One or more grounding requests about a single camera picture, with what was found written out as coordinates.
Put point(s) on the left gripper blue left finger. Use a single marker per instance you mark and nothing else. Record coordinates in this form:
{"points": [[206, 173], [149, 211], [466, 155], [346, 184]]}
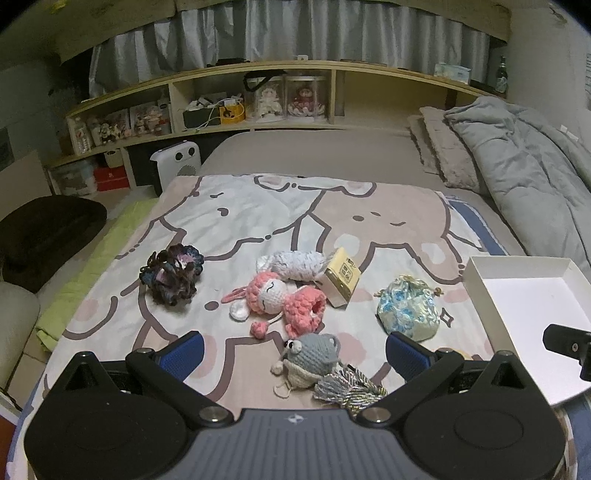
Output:
{"points": [[181, 357]]}

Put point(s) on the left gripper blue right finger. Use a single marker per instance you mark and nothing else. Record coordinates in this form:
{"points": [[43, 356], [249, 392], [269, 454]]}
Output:
{"points": [[407, 357]]}

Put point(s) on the blue floral drawstring pouch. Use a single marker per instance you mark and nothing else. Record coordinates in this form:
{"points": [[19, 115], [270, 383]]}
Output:
{"points": [[408, 306]]}

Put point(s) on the dark crochet flower pouch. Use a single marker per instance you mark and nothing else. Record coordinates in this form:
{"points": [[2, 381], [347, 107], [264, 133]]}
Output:
{"points": [[171, 274]]}

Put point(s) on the grey crochet frog toy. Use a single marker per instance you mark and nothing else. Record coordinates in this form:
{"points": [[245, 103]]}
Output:
{"points": [[305, 361]]}

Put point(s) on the small yellow paper box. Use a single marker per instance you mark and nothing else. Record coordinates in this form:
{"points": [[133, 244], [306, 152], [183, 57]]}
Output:
{"points": [[339, 278]]}

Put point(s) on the pink crochet bunny doll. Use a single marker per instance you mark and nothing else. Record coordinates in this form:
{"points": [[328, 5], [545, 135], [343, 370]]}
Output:
{"points": [[268, 297]]}

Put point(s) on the white crochet pouch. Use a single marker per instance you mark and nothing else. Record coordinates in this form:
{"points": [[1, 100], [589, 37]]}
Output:
{"points": [[293, 265]]}

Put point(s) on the white cardboard tray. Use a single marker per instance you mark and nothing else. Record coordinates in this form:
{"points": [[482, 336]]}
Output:
{"points": [[517, 298]]}

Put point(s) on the cartoon bunny blanket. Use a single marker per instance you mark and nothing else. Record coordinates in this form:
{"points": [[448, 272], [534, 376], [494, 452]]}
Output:
{"points": [[388, 230]]}

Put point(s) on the green towel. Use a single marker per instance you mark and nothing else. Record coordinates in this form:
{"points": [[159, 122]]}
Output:
{"points": [[55, 318]]}

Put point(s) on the grey quilted duvet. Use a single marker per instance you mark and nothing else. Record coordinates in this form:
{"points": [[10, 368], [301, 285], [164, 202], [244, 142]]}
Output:
{"points": [[537, 176]]}

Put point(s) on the black cushion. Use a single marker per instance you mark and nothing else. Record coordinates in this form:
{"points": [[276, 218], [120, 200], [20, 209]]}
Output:
{"points": [[39, 237]]}

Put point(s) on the red box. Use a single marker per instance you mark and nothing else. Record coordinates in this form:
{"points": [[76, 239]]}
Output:
{"points": [[108, 179]]}

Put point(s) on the white space heater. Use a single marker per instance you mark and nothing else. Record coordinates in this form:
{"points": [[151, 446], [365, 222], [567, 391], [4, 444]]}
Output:
{"points": [[181, 159]]}

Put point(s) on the beige fuzzy pillow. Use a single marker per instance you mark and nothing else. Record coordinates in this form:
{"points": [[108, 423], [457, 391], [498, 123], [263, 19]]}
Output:
{"points": [[443, 153]]}

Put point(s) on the wooden headboard shelf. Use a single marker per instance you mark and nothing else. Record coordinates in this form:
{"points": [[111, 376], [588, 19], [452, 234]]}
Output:
{"points": [[359, 95]]}

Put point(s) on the black storage box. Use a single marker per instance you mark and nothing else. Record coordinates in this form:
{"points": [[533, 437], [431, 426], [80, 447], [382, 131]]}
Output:
{"points": [[201, 118]]}

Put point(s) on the white doll in case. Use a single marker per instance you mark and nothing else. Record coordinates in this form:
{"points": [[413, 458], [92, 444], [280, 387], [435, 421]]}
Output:
{"points": [[264, 98]]}

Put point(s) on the green glass bottle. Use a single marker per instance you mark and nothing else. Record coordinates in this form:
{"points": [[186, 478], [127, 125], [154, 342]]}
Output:
{"points": [[501, 83]]}

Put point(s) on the pink doll in case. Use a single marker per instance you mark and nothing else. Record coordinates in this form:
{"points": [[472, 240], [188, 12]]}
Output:
{"points": [[306, 98]]}

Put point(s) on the tissue box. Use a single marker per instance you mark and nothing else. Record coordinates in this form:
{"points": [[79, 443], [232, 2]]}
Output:
{"points": [[453, 72]]}

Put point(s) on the grey curtain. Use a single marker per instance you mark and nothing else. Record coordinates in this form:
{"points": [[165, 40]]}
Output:
{"points": [[374, 32]]}

